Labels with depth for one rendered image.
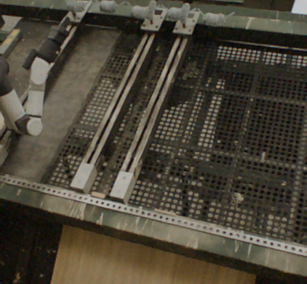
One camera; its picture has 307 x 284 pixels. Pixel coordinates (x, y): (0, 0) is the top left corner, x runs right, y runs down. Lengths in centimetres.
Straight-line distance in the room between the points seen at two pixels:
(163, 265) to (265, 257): 50
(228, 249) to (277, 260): 18
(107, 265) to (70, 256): 18
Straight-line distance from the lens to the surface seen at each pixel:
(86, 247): 209
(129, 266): 203
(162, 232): 173
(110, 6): 246
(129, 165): 190
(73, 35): 259
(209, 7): 301
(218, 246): 169
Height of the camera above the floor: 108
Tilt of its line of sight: 4 degrees up
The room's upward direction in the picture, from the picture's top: 12 degrees clockwise
